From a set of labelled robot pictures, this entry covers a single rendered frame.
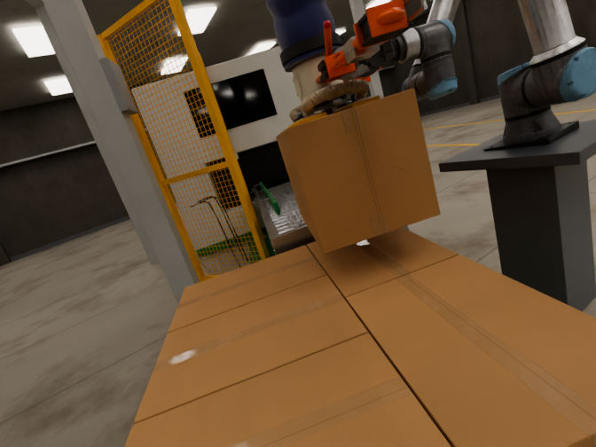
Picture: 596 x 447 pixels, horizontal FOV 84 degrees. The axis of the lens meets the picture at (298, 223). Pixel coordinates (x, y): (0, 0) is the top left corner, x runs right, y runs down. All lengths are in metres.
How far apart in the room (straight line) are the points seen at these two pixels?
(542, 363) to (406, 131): 0.67
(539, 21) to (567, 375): 1.05
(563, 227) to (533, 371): 0.93
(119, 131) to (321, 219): 1.62
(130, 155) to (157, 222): 0.44
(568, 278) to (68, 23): 2.76
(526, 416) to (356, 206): 0.65
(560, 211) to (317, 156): 0.97
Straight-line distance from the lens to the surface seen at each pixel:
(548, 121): 1.59
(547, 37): 1.43
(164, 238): 2.37
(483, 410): 0.70
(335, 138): 1.02
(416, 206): 1.12
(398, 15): 0.74
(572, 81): 1.40
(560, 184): 1.56
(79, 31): 2.49
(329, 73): 1.06
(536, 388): 0.74
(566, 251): 1.66
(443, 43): 1.21
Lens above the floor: 1.06
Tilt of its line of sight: 15 degrees down
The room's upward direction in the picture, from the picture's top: 18 degrees counter-clockwise
